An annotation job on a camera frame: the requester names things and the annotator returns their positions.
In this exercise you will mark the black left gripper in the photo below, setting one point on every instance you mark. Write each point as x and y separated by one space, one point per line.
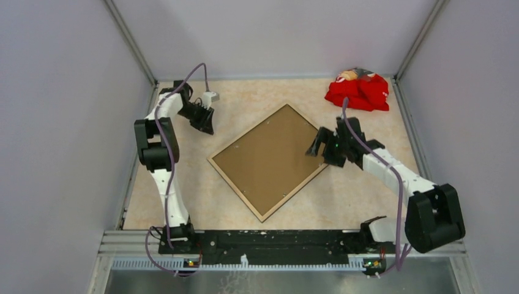
205 123

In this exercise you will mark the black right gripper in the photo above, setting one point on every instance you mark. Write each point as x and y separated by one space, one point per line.
322 135

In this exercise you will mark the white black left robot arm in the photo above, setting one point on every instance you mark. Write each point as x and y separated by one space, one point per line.
158 150

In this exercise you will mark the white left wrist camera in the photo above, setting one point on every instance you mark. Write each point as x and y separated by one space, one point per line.
208 98

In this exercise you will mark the wooden picture frame with glass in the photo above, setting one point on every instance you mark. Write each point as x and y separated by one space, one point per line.
267 162

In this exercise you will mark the red crumpled cloth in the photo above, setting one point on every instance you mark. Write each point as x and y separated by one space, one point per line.
364 90

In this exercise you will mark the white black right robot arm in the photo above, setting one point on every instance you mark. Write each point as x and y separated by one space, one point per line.
429 215

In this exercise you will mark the aluminium front rail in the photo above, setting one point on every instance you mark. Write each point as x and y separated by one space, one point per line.
128 261

